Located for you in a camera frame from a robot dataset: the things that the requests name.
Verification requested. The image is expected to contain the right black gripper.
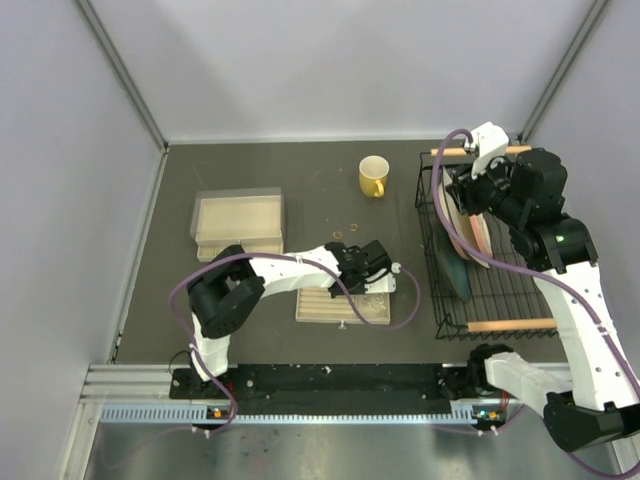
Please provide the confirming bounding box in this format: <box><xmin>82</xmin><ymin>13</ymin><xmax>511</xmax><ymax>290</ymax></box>
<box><xmin>446</xmin><ymin>150</ymin><xmax>528</xmax><ymax>227</ymax></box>

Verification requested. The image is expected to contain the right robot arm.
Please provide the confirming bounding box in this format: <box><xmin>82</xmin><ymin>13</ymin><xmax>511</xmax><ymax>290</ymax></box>
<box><xmin>437</xmin><ymin>149</ymin><xmax>639</xmax><ymax>452</ymax></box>

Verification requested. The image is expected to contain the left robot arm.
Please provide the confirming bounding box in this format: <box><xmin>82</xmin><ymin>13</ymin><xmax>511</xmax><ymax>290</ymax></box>
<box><xmin>186</xmin><ymin>241</ymin><xmax>400</xmax><ymax>397</ymax></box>

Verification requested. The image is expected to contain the silver jewelry pile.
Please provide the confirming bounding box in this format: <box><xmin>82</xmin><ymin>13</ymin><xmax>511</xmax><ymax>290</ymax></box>
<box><xmin>360</xmin><ymin>294</ymin><xmax>389</xmax><ymax>310</ymax></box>

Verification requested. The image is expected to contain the beige jewelry tray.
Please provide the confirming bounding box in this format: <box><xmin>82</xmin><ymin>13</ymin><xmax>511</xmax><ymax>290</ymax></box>
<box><xmin>295</xmin><ymin>288</ymin><xmax>391</xmax><ymax>326</ymax></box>

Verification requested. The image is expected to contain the cream plate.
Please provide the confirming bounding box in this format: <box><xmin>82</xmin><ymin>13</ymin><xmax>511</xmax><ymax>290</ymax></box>
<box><xmin>438</xmin><ymin>168</ymin><xmax>479</xmax><ymax>252</ymax></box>

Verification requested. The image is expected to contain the pink plate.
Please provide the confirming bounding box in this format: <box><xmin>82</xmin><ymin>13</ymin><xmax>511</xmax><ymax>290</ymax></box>
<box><xmin>469</xmin><ymin>214</ymin><xmax>493</xmax><ymax>258</ymax></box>

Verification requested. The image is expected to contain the dark teal plate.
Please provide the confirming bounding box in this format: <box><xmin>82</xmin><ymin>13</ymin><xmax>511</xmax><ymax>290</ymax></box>
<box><xmin>433</xmin><ymin>228</ymin><xmax>471</xmax><ymax>302</ymax></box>

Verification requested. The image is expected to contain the yellow mug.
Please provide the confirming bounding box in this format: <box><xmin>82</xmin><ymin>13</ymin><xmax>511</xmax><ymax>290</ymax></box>
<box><xmin>358</xmin><ymin>155</ymin><xmax>390</xmax><ymax>198</ymax></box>

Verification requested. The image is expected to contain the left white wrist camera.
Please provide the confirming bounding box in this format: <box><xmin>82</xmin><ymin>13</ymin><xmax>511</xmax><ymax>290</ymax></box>
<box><xmin>365</xmin><ymin>262</ymin><xmax>401</xmax><ymax>294</ymax></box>

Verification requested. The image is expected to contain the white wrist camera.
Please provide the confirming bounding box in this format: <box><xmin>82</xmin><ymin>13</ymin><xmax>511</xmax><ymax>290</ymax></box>
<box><xmin>463</xmin><ymin>122</ymin><xmax>509</xmax><ymax>179</ymax></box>
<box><xmin>365</xmin><ymin>262</ymin><xmax>401</xmax><ymax>294</ymax></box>

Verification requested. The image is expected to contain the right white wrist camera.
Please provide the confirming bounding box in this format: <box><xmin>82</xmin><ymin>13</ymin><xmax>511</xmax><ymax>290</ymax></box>
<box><xmin>463</xmin><ymin>122</ymin><xmax>509</xmax><ymax>179</ymax></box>

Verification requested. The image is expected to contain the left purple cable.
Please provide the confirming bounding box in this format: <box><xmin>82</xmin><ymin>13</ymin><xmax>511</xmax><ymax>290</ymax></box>
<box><xmin>169</xmin><ymin>251</ymin><xmax>422</xmax><ymax>441</ymax></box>

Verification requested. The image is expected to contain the purple cable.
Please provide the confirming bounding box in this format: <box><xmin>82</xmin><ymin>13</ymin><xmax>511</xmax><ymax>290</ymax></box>
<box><xmin>169</xmin><ymin>251</ymin><xmax>422</xmax><ymax>441</ymax></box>
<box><xmin>430</xmin><ymin>128</ymin><xmax>640</xmax><ymax>476</ymax></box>

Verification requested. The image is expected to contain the black wire dish rack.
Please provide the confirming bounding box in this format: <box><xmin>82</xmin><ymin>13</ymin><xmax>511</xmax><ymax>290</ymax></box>
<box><xmin>414</xmin><ymin>152</ymin><xmax>557</xmax><ymax>341</ymax></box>

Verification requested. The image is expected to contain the grey cable duct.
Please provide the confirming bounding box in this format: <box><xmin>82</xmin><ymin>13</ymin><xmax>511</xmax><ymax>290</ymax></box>
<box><xmin>100</xmin><ymin>403</ymin><xmax>506</xmax><ymax>425</ymax></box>

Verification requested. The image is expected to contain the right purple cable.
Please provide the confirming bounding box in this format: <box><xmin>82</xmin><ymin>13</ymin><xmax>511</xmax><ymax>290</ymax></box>
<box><xmin>430</xmin><ymin>128</ymin><xmax>640</xmax><ymax>476</ymax></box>

